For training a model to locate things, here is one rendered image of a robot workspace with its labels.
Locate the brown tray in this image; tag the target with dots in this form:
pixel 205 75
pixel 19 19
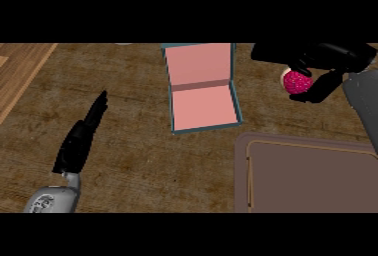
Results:
pixel 307 174

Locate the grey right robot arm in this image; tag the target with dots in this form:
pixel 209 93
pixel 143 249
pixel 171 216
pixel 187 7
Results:
pixel 363 100

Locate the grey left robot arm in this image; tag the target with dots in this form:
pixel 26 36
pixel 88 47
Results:
pixel 53 198

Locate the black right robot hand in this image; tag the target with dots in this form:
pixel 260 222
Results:
pixel 314 56

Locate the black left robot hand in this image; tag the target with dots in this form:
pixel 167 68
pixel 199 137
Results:
pixel 77 143

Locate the pale wooden board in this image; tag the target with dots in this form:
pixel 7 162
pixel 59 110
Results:
pixel 20 75

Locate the pink and teal cardboard box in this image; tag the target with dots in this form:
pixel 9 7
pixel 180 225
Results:
pixel 202 87

